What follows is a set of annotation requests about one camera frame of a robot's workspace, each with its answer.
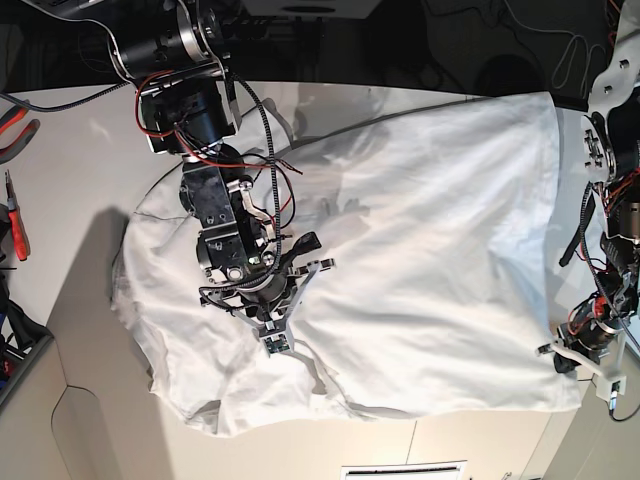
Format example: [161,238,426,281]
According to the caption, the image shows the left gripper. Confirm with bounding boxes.
[537,320,627,378]

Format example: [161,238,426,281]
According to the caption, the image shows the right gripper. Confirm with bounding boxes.
[199,232,335,340]

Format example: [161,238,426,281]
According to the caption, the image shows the white t-shirt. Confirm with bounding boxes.
[112,93,581,437]

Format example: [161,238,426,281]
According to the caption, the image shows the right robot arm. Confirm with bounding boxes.
[41,1,333,354]

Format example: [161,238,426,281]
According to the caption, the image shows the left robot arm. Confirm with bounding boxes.
[538,1,639,375]

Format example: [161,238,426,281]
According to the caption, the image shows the grey bin left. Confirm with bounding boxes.
[1,267,54,413]

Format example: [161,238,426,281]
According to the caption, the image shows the red grey pliers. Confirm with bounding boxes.
[0,102,40,165]

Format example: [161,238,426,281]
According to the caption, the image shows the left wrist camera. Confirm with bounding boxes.
[597,376,627,401]

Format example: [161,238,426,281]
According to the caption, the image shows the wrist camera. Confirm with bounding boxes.
[263,334,290,355]
[597,376,627,401]

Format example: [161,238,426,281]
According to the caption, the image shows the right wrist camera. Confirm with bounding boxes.
[263,334,290,355]

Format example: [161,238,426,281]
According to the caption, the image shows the red handled screwdriver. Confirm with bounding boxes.
[5,171,30,261]

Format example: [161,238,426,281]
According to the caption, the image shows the white coiled cable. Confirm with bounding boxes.
[549,32,609,96]

